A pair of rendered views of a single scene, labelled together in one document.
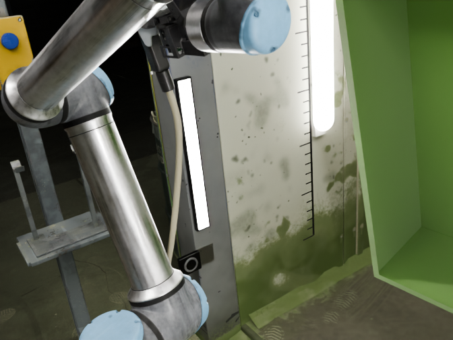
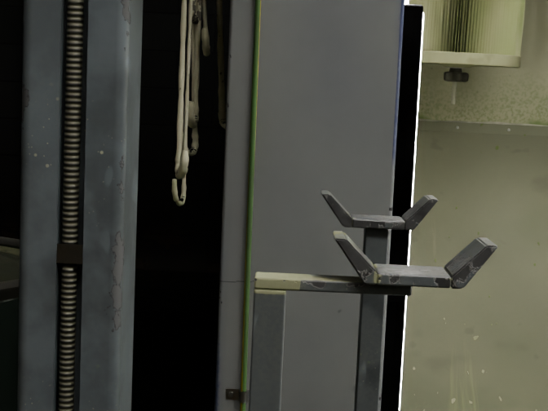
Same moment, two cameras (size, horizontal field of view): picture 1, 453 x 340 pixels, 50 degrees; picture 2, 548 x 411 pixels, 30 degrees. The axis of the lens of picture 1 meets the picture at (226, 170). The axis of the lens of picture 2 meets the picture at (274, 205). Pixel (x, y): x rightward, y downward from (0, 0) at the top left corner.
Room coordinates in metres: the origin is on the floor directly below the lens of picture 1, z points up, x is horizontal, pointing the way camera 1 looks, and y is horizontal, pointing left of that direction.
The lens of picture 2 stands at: (1.24, 1.13, 1.19)
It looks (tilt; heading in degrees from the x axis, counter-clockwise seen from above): 7 degrees down; 302
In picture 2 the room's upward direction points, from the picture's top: 3 degrees clockwise
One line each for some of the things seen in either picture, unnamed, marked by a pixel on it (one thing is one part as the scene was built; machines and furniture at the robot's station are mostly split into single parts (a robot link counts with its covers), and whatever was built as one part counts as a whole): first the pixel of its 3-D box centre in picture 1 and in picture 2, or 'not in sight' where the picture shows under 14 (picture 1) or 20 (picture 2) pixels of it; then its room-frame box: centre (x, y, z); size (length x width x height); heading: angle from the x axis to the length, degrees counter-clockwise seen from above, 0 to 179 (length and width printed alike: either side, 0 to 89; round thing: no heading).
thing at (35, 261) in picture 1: (67, 235); not in sight; (1.54, 0.61, 0.78); 0.31 x 0.23 x 0.01; 122
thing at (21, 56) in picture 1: (12, 59); not in sight; (1.61, 0.66, 1.42); 0.12 x 0.06 x 0.26; 122
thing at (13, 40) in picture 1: (9, 40); not in sight; (1.58, 0.64, 1.48); 0.05 x 0.02 x 0.05; 122
